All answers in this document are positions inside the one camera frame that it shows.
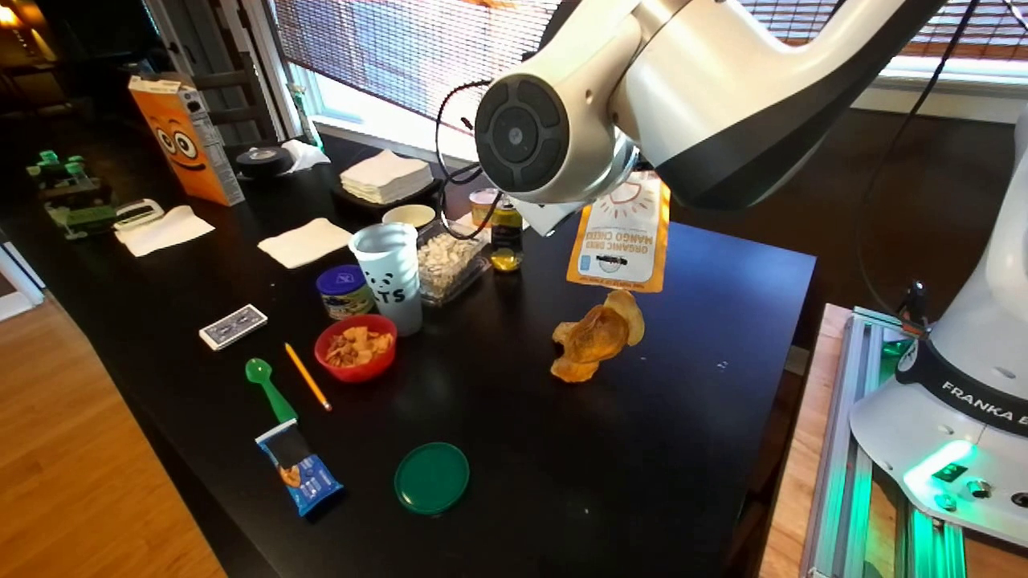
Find dried fruit pieces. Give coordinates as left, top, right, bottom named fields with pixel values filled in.
left=546, top=287, right=650, bottom=386

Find white orange snack packet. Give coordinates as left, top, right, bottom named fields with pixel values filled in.
left=562, top=172, right=675, bottom=295

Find white plastic cup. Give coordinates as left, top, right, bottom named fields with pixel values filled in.
left=346, top=220, right=428, bottom=341

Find dark bottle with yellow liquid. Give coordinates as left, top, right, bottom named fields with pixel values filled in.
left=489, top=206, right=527, bottom=276

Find clear plastic food container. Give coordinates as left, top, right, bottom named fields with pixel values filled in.
left=413, top=229, right=491, bottom=307

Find small white bowl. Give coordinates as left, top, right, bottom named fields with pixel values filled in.
left=378, top=201, right=441, bottom=234

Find red bowl with snacks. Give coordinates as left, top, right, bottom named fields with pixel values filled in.
left=311, top=311, right=401, bottom=386

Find stack of white napkins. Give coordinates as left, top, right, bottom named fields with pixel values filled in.
left=339, top=148, right=436, bottom=209

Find small jar with blue lid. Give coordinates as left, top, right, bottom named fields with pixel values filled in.
left=311, top=264, right=378, bottom=323

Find green round lid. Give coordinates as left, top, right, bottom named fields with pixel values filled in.
left=389, top=439, right=473, bottom=521

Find yellow pencil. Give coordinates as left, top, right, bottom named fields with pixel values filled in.
left=280, top=341, right=334, bottom=415

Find white cloth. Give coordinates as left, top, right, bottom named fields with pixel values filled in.
left=280, top=139, right=334, bottom=176

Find window blinds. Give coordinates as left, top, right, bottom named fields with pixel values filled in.
left=269, top=0, right=1028, bottom=124

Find green plastic spoon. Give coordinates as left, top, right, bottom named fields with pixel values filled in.
left=242, top=355, right=303, bottom=427

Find blue snack bar wrapper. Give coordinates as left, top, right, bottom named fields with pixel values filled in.
left=255, top=417, right=346, bottom=521

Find black round object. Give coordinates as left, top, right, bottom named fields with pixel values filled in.
left=236, top=142, right=300, bottom=179

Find small white card box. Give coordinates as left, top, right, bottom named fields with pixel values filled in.
left=196, top=301, right=269, bottom=353

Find orange cereal box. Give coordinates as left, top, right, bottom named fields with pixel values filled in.
left=126, top=74, right=246, bottom=209

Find grey step ladder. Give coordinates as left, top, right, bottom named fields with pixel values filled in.
left=143, top=0, right=319, bottom=150

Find red black clamp knob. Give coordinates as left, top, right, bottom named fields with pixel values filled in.
left=897, top=278, right=936, bottom=344

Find green and white stapler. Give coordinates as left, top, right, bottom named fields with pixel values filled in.
left=41, top=195, right=168, bottom=243

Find green toy figures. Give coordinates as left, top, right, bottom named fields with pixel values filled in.
left=26, top=148, right=109, bottom=206

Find white framed board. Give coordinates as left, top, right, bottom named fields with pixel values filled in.
left=0, top=239, right=48, bottom=323

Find glowing lamp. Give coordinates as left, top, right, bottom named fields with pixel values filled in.
left=0, top=0, right=53, bottom=62

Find aluminium profile frame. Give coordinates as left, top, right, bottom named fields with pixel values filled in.
left=800, top=301, right=1028, bottom=578

